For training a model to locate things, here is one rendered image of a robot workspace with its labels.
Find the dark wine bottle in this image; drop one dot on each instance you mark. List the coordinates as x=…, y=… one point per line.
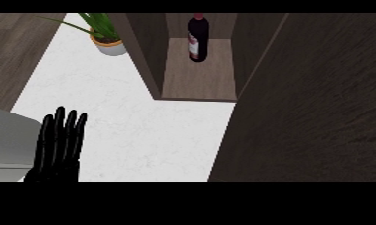
x=198, y=38

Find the brown wooden cabinet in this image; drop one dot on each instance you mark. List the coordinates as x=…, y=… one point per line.
x=195, y=76

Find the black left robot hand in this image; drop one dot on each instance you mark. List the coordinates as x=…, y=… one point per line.
x=58, y=156

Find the brown wooden cabinet door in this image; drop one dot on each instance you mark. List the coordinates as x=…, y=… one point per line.
x=303, y=109

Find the pale grey appliance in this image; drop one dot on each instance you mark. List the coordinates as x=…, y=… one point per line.
x=15, y=149

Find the green potted plant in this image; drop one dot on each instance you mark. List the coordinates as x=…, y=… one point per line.
x=104, y=35

